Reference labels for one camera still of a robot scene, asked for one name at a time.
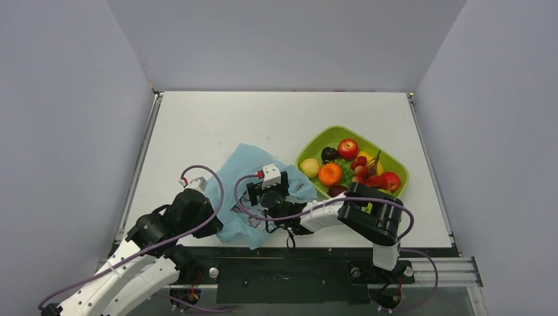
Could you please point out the dark red fake fruit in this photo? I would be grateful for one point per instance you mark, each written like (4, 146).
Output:
(337, 190)

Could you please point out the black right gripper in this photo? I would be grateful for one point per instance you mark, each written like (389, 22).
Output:
(253, 193)

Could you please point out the yellow fake lemon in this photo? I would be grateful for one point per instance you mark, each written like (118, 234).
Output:
(310, 167)

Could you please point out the green fake grapes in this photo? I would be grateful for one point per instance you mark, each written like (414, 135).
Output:
(347, 172)

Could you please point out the red fake strawberry bunch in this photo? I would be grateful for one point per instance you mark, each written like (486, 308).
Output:
(361, 175)

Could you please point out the green plastic tray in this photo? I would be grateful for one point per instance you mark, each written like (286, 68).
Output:
(333, 135)

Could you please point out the dark purple fake plum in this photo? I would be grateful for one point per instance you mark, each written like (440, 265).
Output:
(329, 155)

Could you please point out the orange fake fruit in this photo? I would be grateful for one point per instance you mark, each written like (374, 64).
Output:
(330, 174)

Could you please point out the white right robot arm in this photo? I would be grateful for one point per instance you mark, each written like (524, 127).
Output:
(371, 213)

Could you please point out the yellow fake mango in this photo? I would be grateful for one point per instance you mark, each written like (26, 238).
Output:
(372, 163)

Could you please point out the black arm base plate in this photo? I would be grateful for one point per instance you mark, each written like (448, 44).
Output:
(287, 275)

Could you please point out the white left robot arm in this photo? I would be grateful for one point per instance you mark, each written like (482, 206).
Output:
(148, 259)

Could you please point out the small red fake apple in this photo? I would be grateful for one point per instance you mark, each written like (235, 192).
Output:
(390, 181)

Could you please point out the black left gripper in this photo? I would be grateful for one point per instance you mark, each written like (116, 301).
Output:
(214, 226)

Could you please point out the blue printed plastic bag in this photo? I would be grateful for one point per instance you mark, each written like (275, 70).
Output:
(237, 226)

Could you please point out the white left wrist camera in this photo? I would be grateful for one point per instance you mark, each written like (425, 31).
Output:
(199, 184)

